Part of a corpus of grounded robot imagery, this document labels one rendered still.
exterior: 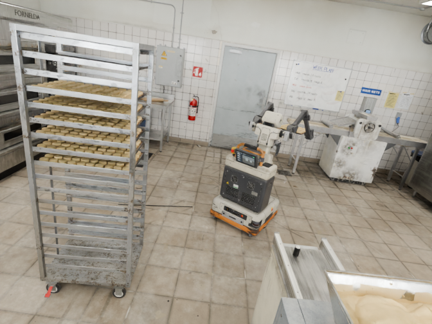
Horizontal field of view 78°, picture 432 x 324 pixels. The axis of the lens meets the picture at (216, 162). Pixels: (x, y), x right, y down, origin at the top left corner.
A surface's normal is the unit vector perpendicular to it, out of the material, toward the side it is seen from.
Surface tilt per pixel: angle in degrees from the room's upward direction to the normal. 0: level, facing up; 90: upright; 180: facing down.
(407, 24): 90
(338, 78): 90
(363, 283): 65
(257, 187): 90
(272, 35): 90
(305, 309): 0
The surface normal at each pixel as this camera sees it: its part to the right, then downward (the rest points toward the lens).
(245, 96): -0.04, 0.36
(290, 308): 0.14, -0.92
